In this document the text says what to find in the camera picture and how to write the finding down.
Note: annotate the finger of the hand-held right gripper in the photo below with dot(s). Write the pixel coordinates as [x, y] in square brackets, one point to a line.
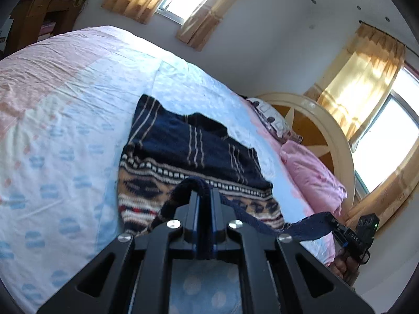
[338, 230]

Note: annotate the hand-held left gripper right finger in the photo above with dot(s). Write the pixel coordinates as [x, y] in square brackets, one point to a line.
[213, 229]

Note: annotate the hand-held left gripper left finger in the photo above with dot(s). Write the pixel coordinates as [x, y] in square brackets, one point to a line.
[195, 229]

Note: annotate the navy patterned knit sweater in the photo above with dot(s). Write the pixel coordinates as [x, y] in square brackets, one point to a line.
[196, 150]

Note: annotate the person's right hand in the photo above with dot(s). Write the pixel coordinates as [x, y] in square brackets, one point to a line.
[345, 266]

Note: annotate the yellow curtain by large window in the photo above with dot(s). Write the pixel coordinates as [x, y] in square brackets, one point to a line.
[386, 199]

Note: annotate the pink pillow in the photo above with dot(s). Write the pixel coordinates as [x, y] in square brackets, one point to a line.
[311, 176]

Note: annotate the large window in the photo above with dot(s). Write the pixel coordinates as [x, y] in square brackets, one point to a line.
[389, 137]

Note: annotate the cream wooden headboard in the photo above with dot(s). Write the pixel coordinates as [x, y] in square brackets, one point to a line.
[314, 127]

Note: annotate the patterned pillow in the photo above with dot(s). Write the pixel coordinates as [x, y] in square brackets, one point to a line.
[273, 119]

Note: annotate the long yellow curtain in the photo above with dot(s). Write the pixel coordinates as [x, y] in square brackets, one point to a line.
[360, 81]

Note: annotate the narrow yellow curtain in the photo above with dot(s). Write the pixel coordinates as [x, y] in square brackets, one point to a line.
[209, 19]

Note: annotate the stack of books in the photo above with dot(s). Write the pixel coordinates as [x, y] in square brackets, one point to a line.
[47, 30]

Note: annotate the brown wooden desk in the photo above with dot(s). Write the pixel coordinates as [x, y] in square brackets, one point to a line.
[32, 19]

